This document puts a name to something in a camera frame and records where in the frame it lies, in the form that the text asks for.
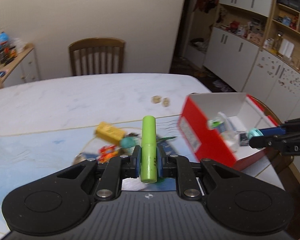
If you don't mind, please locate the row of shelf knick-knacks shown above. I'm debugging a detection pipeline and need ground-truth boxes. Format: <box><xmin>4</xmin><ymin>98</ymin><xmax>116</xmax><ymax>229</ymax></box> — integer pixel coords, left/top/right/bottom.
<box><xmin>216</xmin><ymin>15</ymin><xmax>300</xmax><ymax>73</ymax></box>

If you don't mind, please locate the low white shelf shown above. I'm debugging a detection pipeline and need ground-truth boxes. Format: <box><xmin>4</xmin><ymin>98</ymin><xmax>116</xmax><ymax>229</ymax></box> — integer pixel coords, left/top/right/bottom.
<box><xmin>184</xmin><ymin>39</ymin><xmax>211</xmax><ymax>68</ymax></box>

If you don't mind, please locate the white green tube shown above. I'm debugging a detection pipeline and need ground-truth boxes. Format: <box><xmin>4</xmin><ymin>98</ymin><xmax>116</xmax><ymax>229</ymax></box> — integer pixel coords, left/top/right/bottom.
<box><xmin>207</xmin><ymin>112</ymin><xmax>228</xmax><ymax>133</ymax></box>

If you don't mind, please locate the slatted wooden chair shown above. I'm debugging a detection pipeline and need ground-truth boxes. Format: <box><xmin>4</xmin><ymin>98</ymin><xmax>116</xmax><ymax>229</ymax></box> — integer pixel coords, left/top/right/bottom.
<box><xmin>68</xmin><ymin>38</ymin><xmax>126</xmax><ymax>77</ymax></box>

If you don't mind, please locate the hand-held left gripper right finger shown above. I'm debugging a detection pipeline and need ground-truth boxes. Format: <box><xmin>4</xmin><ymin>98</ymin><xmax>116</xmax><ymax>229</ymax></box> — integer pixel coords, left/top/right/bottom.
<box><xmin>157</xmin><ymin>146</ymin><xmax>242</xmax><ymax>201</ymax></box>

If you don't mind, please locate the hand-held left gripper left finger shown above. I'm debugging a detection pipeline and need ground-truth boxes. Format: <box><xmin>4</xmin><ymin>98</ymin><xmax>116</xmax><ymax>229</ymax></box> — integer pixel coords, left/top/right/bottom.
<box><xmin>55</xmin><ymin>146</ymin><xmax>142</xmax><ymax>201</ymax></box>

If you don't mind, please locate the red cardboard box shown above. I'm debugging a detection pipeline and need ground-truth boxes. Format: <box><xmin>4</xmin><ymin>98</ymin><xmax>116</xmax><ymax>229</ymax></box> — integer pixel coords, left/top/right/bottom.
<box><xmin>177</xmin><ymin>92</ymin><xmax>282</xmax><ymax>172</ymax></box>

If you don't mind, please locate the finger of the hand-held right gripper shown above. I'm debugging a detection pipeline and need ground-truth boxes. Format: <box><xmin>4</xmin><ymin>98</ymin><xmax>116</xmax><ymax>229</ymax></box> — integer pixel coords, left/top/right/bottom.
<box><xmin>249</xmin><ymin>130</ymin><xmax>300</xmax><ymax>149</ymax></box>
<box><xmin>259</xmin><ymin>116</ymin><xmax>300</xmax><ymax>137</ymax></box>

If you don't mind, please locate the round metallic object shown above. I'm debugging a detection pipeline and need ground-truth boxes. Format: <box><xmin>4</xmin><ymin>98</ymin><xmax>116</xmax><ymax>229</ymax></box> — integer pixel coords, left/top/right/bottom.
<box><xmin>74</xmin><ymin>152</ymin><xmax>91</xmax><ymax>166</ymax></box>

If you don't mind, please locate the orange toy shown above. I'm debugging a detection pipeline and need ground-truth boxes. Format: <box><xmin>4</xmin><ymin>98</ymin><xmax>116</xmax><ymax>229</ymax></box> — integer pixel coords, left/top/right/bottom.
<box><xmin>97</xmin><ymin>145</ymin><xmax>121</xmax><ymax>163</ymax></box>

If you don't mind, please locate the pile of colourful toys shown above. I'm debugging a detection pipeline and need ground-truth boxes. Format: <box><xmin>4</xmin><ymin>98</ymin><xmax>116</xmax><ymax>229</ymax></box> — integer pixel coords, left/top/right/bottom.
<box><xmin>0</xmin><ymin>31</ymin><xmax>32</xmax><ymax>67</ymax></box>

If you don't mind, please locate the pile of shoes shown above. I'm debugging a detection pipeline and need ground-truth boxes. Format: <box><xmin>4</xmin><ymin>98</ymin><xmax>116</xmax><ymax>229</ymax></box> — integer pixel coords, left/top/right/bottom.
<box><xmin>211</xmin><ymin>79</ymin><xmax>232</xmax><ymax>92</ymax></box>

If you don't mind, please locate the clear plastic pack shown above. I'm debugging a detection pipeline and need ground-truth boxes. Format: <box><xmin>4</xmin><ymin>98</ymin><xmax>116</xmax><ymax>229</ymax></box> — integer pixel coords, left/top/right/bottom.
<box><xmin>221</xmin><ymin>129</ymin><xmax>241</xmax><ymax>153</ymax></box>

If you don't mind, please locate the yellow cardboard box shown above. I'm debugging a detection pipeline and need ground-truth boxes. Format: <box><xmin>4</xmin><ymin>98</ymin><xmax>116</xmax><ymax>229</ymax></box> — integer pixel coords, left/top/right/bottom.
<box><xmin>94</xmin><ymin>121</ymin><xmax>124</xmax><ymax>142</ymax></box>

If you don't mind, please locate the teal plastic egg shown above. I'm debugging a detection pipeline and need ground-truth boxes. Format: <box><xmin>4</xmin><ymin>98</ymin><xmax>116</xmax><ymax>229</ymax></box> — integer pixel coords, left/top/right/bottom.
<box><xmin>119</xmin><ymin>136</ymin><xmax>136</xmax><ymax>148</ymax></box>
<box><xmin>247</xmin><ymin>128</ymin><xmax>262</xmax><ymax>138</ymax></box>

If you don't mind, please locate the blue white packet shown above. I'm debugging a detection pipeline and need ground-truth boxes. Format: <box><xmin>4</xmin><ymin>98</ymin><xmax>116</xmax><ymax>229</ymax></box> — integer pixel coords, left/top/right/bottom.
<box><xmin>157</xmin><ymin>136</ymin><xmax>178</xmax><ymax>161</ymax></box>

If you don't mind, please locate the white wooden sideboard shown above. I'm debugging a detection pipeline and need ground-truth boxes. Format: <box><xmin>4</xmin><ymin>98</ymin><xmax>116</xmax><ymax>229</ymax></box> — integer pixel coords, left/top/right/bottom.
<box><xmin>0</xmin><ymin>43</ymin><xmax>41</xmax><ymax>88</ymax></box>

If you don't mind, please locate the green plastic tube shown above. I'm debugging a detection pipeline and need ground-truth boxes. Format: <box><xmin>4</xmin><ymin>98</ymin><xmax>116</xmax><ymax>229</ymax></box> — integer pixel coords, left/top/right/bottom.
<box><xmin>140</xmin><ymin>115</ymin><xmax>158</xmax><ymax>183</ymax></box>

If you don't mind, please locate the white box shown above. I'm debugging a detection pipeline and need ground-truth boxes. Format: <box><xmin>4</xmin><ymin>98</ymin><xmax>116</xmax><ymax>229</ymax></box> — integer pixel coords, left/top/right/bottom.
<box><xmin>278</xmin><ymin>38</ymin><xmax>295</xmax><ymax>57</ymax></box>

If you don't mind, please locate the white wooden cabinet unit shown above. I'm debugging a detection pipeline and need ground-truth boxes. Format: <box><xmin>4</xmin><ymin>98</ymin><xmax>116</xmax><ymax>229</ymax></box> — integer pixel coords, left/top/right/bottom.
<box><xmin>202</xmin><ymin>0</ymin><xmax>300</xmax><ymax>117</ymax></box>

